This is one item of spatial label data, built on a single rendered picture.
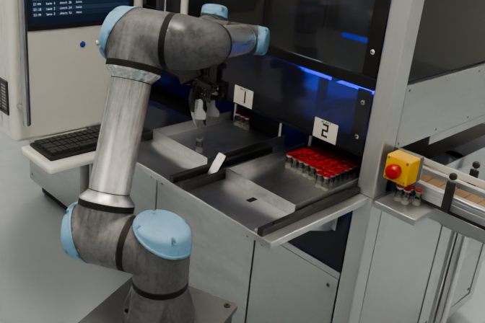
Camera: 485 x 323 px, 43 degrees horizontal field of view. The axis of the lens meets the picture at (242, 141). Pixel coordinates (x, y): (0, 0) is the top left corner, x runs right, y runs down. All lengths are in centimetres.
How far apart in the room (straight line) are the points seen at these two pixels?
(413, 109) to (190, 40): 77
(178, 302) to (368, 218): 70
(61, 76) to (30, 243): 118
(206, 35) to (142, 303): 55
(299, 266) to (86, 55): 100
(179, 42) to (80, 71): 99
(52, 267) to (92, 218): 168
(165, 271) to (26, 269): 175
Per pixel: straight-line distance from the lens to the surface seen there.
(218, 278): 236
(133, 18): 128
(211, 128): 210
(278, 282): 213
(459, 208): 176
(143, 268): 125
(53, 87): 215
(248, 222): 155
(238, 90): 202
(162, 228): 123
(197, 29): 125
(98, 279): 285
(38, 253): 305
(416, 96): 177
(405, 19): 161
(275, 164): 188
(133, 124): 127
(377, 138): 170
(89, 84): 222
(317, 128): 182
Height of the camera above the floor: 165
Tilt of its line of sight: 22 degrees down
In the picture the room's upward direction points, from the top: 6 degrees clockwise
